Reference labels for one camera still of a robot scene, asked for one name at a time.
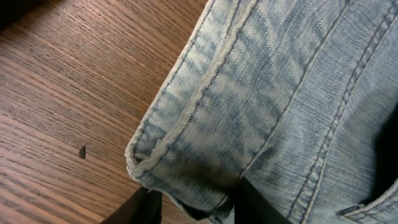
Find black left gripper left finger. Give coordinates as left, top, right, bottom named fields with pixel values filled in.
left=101, top=187, right=162, bottom=224

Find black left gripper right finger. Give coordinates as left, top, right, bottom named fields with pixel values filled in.
left=233, top=177, right=291, bottom=224

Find light blue denim shorts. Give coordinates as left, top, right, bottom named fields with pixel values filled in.
left=125, top=0, right=397, bottom=223

